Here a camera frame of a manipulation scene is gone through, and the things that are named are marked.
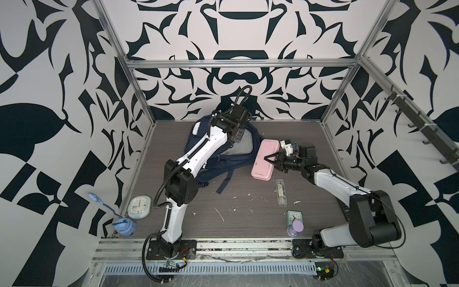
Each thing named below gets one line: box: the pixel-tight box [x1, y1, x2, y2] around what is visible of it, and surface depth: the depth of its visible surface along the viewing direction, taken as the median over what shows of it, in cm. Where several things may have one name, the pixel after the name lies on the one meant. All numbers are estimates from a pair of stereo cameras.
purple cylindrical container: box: [286, 220, 305, 237], surface depth 74 cm
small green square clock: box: [286, 209, 304, 227], surface depth 83 cm
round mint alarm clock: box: [127, 194, 152, 220], surface depth 83 cm
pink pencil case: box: [251, 138, 281, 182], surface depth 85 cm
